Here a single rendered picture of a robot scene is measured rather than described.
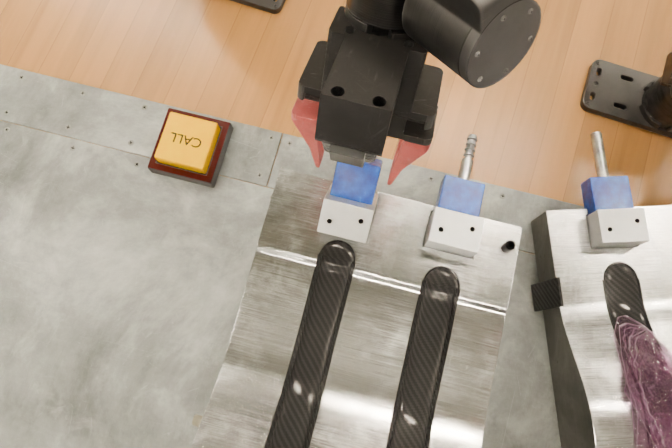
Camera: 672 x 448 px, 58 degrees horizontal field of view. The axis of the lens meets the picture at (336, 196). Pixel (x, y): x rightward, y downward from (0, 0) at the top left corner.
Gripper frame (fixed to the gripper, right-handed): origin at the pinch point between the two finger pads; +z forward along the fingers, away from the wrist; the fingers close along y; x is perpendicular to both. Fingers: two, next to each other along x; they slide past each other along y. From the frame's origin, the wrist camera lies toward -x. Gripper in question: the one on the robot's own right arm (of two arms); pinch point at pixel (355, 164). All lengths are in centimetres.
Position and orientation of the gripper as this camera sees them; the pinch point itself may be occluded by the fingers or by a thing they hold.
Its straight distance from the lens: 52.2
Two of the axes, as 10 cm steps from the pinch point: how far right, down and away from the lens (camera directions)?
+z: -1.2, 6.9, 7.1
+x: 2.2, -6.8, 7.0
